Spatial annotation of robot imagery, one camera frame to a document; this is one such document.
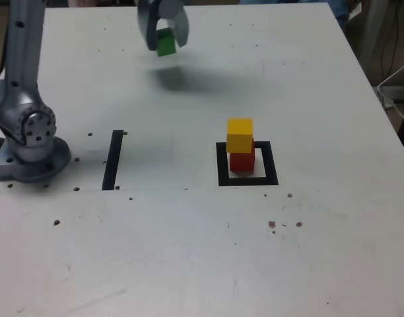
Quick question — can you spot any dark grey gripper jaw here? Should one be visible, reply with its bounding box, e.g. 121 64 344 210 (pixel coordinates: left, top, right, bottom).
137 0 160 52

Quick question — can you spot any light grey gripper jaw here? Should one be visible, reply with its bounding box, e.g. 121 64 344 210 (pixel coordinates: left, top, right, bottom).
157 0 190 48

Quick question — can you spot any green cube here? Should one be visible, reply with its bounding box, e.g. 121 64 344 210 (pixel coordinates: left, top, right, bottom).
155 28 178 57

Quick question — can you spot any yellow cube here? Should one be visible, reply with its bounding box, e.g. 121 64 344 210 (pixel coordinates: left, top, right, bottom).
226 118 254 155

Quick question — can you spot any red cube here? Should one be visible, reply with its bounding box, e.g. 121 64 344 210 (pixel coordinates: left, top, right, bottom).
228 138 256 174

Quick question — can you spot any black tape square outline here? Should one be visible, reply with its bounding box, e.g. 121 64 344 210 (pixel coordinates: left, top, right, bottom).
216 141 279 187

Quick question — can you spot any black tape strip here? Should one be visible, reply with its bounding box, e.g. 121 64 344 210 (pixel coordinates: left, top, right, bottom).
101 129 125 192

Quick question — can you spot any white cable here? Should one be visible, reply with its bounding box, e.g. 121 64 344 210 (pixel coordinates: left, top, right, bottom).
376 55 404 123

